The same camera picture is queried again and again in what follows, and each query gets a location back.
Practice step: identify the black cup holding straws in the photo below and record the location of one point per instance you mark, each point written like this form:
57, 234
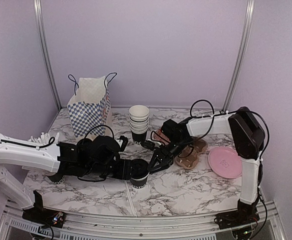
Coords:
56, 179

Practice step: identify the left aluminium frame post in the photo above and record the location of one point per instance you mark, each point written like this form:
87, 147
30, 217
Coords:
45, 52

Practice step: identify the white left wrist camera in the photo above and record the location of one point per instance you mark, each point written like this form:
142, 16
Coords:
122, 144

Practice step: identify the pink round plate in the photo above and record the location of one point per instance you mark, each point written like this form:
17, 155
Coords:
225, 162

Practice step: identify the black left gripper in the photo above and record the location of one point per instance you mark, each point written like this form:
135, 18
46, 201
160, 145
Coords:
125, 173

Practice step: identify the checkered paper takeout bag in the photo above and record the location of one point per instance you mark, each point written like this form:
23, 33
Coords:
89, 108

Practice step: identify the stack of paper cups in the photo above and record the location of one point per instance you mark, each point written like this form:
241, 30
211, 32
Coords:
139, 123

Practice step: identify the right aluminium frame post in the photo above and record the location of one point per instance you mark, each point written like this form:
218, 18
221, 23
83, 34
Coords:
241, 53

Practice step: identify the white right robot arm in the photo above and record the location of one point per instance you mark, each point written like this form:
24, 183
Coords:
250, 139

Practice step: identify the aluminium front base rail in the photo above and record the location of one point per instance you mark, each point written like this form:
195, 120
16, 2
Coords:
83, 226

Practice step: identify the bundle of white straws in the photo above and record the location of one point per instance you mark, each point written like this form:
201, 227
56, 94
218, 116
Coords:
45, 138

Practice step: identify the black plastic cup lid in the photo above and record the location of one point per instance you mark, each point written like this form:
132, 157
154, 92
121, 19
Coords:
142, 170

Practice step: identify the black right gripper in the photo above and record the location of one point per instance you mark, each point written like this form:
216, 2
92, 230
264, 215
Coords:
157, 155

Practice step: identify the aluminium frame post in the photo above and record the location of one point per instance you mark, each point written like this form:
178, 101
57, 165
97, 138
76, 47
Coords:
241, 53
45, 52

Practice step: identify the red patterned ceramic bowl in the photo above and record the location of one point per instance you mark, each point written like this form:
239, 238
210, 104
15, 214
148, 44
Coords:
160, 137

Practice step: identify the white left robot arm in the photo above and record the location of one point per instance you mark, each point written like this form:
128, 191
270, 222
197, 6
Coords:
40, 157

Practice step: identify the black paper coffee cup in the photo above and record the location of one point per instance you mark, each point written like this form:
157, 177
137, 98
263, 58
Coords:
139, 183

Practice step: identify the brown cardboard cup carrier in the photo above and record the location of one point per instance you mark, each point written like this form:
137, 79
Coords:
190, 155

